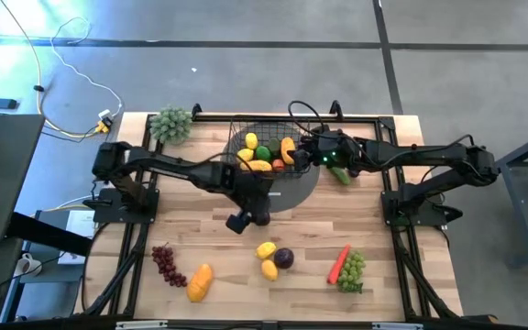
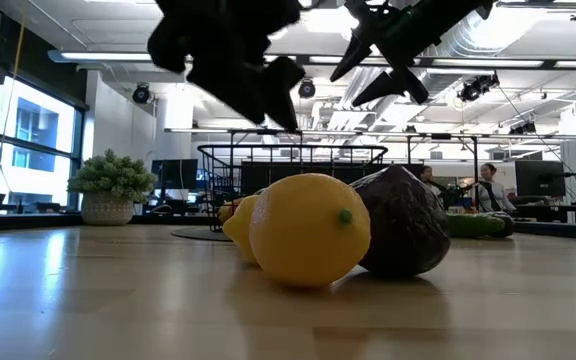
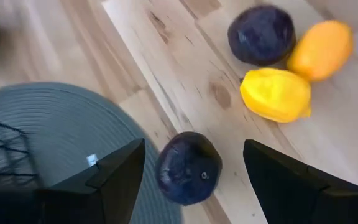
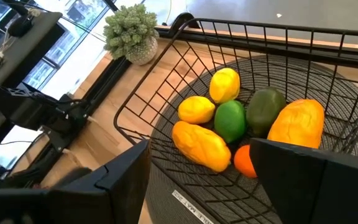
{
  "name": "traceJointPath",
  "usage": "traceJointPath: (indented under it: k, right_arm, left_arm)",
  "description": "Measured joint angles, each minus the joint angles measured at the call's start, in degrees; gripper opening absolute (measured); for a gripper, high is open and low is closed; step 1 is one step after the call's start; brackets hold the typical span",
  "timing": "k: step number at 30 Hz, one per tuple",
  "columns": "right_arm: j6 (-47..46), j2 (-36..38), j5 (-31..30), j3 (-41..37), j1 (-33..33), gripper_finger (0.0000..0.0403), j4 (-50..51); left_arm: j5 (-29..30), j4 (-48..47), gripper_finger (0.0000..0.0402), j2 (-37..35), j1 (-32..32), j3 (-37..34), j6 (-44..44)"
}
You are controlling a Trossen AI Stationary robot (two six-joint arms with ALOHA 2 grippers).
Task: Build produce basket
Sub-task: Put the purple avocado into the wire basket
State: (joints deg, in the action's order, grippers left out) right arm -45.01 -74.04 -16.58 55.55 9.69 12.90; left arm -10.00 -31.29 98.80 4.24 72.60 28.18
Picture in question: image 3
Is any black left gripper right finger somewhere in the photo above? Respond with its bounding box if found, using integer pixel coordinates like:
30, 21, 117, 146
243, 139, 358, 224

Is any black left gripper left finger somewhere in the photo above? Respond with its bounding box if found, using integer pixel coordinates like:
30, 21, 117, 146
0, 138, 146, 224

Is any yellow lemon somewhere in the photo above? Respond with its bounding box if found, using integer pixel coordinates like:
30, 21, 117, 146
239, 67, 313, 124
287, 19, 354, 83

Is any dark purple round fruit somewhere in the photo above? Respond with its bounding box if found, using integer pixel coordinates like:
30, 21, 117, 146
227, 4, 297, 67
154, 131, 224, 207

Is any grey round woven table mat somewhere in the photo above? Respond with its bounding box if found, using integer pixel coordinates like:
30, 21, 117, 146
0, 82, 183, 224

